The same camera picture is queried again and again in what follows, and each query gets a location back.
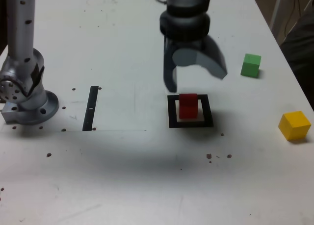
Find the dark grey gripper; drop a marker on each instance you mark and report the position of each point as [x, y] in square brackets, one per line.
[189, 43]

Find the red cube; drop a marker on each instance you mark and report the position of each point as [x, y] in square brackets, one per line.
[188, 107]

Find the green cube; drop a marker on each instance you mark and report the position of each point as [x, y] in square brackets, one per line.
[250, 65]

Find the yellow cube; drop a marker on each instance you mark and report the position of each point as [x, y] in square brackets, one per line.
[294, 125]

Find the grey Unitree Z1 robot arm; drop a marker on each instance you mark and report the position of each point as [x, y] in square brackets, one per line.
[22, 38]

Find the black tape square outline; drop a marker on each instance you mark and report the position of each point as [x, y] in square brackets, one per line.
[171, 112]

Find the black tape strip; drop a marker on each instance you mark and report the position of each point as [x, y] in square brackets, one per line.
[90, 107]

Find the person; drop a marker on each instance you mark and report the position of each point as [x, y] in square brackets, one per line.
[300, 51]

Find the white frame post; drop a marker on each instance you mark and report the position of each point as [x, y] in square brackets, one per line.
[277, 9]

